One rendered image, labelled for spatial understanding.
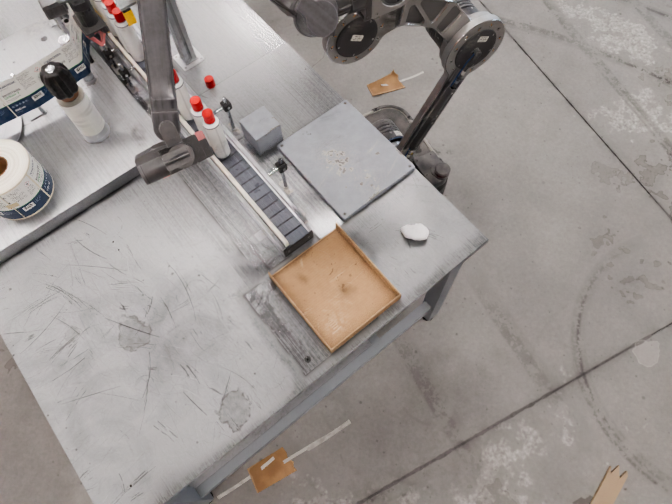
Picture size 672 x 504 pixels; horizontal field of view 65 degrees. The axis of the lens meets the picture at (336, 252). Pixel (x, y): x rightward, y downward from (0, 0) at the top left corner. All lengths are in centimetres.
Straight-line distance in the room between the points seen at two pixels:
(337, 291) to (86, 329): 74
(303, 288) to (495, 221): 134
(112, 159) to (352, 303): 92
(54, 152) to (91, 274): 45
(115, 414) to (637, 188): 251
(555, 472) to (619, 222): 121
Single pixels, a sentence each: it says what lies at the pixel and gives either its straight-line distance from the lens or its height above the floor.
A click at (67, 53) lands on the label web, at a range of 203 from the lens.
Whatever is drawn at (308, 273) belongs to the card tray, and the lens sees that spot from 161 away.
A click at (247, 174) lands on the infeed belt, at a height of 88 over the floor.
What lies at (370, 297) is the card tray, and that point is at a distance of 157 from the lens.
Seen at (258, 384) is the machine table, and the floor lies 83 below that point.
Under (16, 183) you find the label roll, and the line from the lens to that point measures 180.
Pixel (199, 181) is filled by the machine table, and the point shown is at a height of 83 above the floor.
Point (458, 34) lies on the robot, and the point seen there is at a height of 97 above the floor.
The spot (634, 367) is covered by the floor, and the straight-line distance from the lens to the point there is 266.
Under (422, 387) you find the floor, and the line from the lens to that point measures 237.
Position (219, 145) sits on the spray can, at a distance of 172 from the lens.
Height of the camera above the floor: 233
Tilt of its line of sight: 66 degrees down
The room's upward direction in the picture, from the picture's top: 5 degrees counter-clockwise
